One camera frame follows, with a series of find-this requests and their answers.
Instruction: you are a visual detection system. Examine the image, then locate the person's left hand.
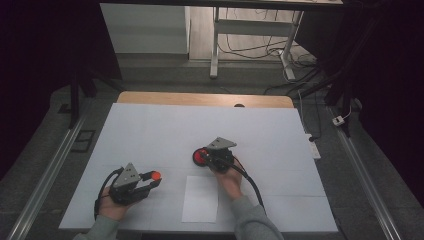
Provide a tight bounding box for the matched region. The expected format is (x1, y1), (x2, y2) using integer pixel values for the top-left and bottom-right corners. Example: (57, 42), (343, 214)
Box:
(98, 185), (135, 222)

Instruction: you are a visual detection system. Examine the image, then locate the person's right hand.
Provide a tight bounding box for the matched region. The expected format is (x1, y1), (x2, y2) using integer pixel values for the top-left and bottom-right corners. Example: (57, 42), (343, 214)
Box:
(213, 163), (244, 201)

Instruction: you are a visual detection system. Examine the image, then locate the black stand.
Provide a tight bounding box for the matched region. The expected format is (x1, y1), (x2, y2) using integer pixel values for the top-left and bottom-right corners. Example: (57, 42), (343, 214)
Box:
(67, 71), (128, 130)
(293, 63), (355, 138)

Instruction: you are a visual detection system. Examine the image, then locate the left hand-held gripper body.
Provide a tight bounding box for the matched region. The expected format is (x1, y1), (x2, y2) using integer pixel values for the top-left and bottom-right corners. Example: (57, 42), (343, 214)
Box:
(108, 162), (150, 206)

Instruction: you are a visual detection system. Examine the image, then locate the dark curtain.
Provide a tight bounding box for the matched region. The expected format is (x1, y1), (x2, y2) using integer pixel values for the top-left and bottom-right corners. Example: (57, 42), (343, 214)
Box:
(295, 0), (424, 209)
(0, 0), (123, 183)

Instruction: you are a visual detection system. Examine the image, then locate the black rectangular floor frame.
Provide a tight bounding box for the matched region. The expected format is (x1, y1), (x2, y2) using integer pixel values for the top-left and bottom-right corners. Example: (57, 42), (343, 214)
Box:
(70, 129), (97, 154)

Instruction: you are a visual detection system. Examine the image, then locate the round red ink pad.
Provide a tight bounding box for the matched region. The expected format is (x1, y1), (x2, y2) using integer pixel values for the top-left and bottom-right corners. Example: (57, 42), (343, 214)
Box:
(192, 147), (210, 167)

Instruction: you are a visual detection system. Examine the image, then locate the white power strip cable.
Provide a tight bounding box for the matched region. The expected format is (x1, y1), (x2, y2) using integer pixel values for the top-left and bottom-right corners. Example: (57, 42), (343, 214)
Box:
(297, 89), (309, 136)

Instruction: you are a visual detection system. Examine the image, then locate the thin black floor cable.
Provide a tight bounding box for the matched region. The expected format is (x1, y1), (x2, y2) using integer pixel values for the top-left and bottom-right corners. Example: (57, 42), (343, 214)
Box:
(218, 8), (291, 61)

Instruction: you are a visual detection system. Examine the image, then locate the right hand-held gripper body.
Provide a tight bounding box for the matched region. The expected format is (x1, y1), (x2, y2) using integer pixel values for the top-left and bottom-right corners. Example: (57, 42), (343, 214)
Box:
(205, 136), (238, 174)

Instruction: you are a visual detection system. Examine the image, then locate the aluminium floor rail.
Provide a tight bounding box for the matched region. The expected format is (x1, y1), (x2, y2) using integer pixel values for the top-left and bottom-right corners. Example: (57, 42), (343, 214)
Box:
(327, 105), (403, 240)
(6, 111), (88, 240)

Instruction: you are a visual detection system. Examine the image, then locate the white cabinet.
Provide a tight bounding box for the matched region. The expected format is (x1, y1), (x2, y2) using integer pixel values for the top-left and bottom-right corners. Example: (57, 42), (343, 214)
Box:
(99, 3), (191, 55)

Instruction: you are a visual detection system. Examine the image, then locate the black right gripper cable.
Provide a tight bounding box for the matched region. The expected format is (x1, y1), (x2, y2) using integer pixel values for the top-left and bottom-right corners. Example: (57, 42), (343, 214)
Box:
(231, 156), (268, 215)

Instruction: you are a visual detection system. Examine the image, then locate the white paper sheet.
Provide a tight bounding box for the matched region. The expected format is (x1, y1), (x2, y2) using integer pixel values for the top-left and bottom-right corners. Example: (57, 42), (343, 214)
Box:
(181, 175), (219, 224)

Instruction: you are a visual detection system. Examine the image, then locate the white-legged desk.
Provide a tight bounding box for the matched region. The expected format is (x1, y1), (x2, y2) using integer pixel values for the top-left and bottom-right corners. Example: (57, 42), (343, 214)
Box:
(99, 0), (344, 81)

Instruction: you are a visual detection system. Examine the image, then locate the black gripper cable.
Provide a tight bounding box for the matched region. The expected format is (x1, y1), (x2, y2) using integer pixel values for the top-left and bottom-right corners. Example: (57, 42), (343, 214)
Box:
(231, 156), (268, 215)
(93, 167), (125, 221)

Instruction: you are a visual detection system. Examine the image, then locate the large white table cover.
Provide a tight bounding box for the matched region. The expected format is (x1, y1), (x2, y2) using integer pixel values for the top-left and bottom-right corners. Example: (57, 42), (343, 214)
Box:
(58, 102), (339, 233)

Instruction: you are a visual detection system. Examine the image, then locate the thick black floor cable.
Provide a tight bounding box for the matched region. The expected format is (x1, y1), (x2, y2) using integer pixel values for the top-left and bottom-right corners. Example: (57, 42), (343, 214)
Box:
(263, 64), (323, 97)

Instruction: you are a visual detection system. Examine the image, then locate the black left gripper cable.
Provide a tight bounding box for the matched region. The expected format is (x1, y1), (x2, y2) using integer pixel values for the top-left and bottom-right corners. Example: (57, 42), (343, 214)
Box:
(93, 167), (125, 221)

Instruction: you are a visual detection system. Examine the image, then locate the white power strip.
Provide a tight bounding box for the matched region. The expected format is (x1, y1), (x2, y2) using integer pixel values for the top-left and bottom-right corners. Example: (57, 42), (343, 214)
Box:
(304, 133), (322, 160)

